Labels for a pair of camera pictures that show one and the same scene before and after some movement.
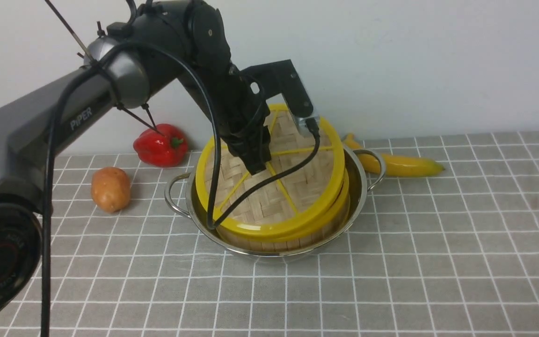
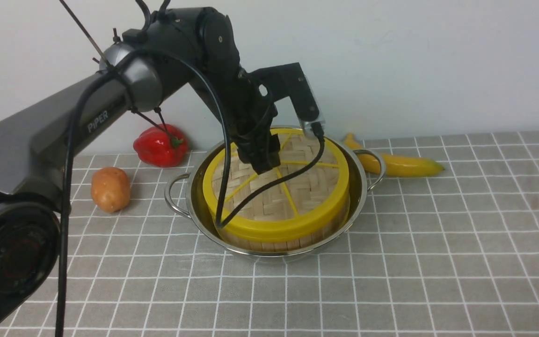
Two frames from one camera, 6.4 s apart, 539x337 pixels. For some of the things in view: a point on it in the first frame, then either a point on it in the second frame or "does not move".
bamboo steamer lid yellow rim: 288,202 to 279,230
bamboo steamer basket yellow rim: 300,242 to 280,231
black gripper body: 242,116 does not move
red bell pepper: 155,149 does not move
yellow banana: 395,165 does not move
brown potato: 110,188 does not move
